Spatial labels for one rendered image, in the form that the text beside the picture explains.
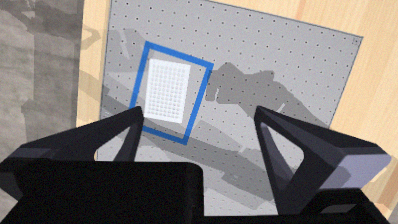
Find white well plate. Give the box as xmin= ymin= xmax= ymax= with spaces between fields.
xmin=144 ymin=59 xmax=191 ymax=123

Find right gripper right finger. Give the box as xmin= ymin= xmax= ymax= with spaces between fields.
xmin=254 ymin=106 xmax=392 ymax=215

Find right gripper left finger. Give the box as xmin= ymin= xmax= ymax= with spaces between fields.
xmin=7 ymin=106 xmax=144 ymax=161

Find blue tape outline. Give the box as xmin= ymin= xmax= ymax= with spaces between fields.
xmin=129 ymin=41 xmax=214 ymax=145

